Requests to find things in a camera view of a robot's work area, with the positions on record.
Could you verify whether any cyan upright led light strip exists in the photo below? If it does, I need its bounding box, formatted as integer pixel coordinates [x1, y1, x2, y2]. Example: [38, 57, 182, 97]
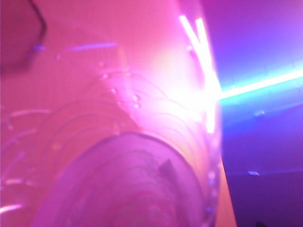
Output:
[219, 70, 303, 101]

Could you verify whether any slanted led light strip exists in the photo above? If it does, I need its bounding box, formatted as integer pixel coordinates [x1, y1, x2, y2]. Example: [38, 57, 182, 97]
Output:
[178, 15, 202, 55]

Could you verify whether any clear plastic water bottle red label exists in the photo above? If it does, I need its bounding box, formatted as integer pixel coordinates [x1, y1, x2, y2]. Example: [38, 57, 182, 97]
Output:
[0, 55, 227, 227]

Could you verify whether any transparent faceted glass mug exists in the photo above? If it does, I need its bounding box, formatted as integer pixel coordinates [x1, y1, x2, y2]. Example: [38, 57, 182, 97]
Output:
[0, 0, 48, 70]

